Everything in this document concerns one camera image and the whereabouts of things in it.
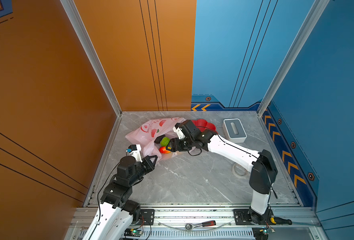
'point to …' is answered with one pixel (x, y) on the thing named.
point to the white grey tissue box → (233, 130)
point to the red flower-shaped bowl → (202, 125)
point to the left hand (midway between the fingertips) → (158, 155)
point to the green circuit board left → (133, 232)
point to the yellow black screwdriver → (280, 221)
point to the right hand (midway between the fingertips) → (169, 148)
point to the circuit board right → (261, 233)
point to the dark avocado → (158, 139)
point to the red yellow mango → (163, 150)
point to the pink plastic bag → (144, 134)
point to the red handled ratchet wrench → (190, 226)
